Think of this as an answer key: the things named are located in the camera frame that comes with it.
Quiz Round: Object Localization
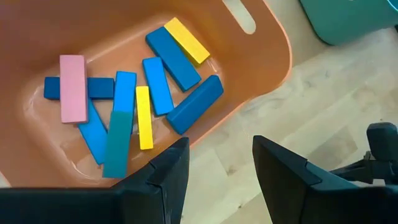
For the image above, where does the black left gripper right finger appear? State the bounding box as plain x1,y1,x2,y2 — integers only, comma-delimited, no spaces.
252,135,358,224

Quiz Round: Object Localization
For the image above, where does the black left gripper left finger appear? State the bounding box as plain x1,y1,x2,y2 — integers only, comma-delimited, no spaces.
111,137,190,224

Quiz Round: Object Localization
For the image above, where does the teal wooden plank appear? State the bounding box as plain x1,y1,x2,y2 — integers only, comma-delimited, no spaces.
102,110,134,179

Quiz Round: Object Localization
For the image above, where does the long blue wooden plank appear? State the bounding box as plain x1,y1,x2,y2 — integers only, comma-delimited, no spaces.
43,77,115,100

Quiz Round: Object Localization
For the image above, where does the pink wooden plank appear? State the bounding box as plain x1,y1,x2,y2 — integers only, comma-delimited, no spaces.
59,55,89,124

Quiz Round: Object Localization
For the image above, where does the teal plastic bin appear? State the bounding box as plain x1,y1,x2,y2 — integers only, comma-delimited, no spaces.
298,0,398,46

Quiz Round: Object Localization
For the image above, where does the orange plastic bin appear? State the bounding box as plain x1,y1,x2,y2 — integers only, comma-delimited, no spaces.
0,0,293,189

